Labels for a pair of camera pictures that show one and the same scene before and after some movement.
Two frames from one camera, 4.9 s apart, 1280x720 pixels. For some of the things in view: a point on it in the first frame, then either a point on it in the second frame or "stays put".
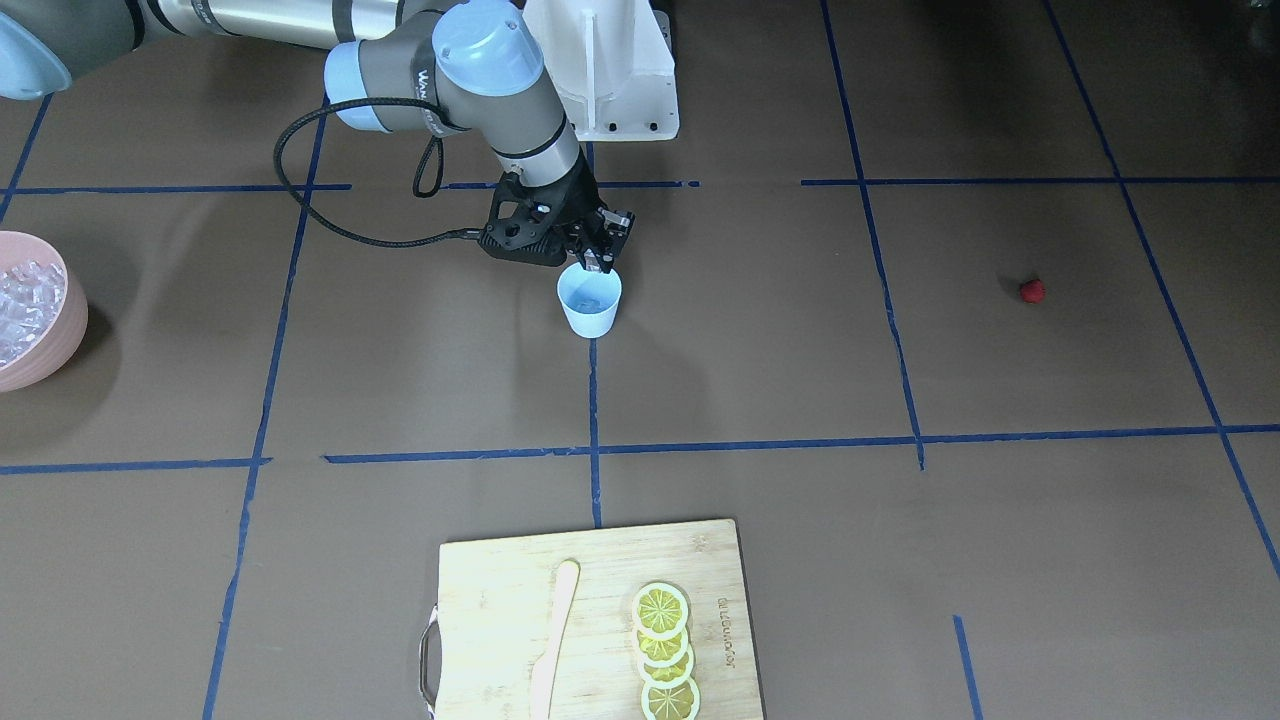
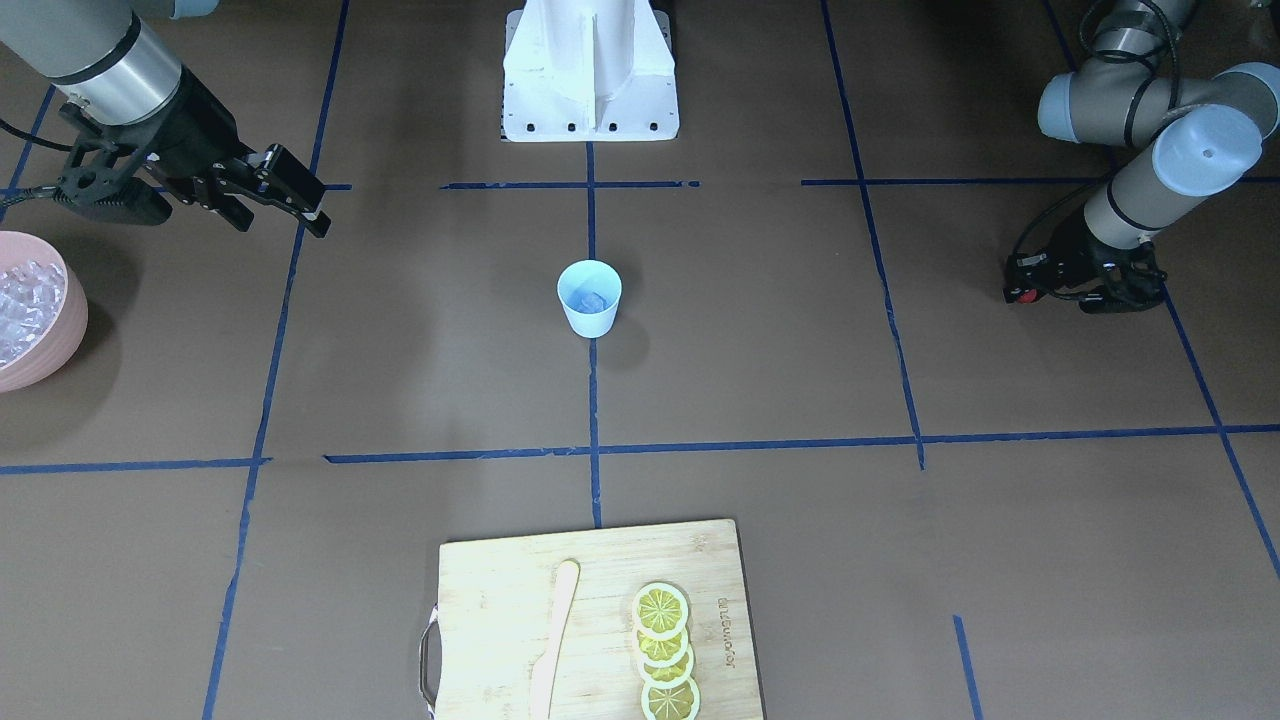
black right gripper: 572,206 to 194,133
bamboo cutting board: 481,644 stays put
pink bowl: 61,349 stays put
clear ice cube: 589,303 stays put
